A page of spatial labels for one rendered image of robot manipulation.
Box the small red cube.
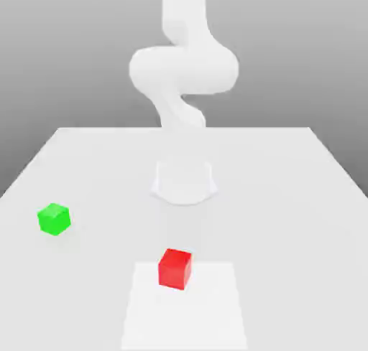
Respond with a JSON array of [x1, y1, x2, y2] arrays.
[[157, 248, 193, 291]]

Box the small green cube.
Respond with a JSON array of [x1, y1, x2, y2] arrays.
[[37, 202, 72, 237]]

